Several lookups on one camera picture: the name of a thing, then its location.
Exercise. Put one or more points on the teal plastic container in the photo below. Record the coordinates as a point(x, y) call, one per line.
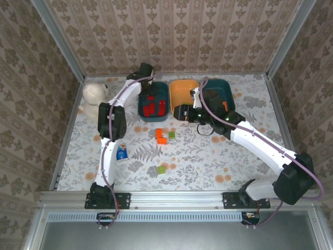
point(156, 118)
point(218, 87)

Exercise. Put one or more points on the grey metal panel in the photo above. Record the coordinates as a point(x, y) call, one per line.
point(177, 235)

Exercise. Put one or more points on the thin aluminium wall rail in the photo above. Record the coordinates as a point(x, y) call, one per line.
point(234, 75)

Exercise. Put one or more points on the small blue carton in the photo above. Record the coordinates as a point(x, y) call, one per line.
point(122, 153)

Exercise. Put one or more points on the white teddy bear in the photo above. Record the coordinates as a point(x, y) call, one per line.
point(92, 96)

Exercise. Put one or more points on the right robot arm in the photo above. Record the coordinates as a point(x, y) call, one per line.
point(260, 148)

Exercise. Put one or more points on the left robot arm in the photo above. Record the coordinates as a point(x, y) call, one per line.
point(104, 161)

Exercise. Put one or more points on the aluminium frame post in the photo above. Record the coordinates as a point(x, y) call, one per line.
point(291, 35)
point(57, 35)

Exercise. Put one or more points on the orange plastic container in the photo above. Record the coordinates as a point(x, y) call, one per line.
point(182, 93)

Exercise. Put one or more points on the green lego brick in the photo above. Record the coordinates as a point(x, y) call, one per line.
point(161, 169)
point(171, 135)

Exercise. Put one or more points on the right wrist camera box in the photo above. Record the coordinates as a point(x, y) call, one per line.
point(195, 97)

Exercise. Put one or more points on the long red lego brick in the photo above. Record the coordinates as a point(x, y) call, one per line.
point(161, 107)

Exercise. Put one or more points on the aluminium table edge rail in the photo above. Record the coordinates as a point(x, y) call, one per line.
point(177, 199)

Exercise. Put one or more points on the floral table cover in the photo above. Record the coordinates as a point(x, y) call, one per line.
point(195, 161)

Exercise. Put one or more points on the orange lego brick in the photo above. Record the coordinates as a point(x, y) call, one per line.
point(162, 140)
point(225, 105)
point(159, 132)

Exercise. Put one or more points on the aluminium side rail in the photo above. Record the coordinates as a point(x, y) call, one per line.
point(278, 104)
point(68, 130)

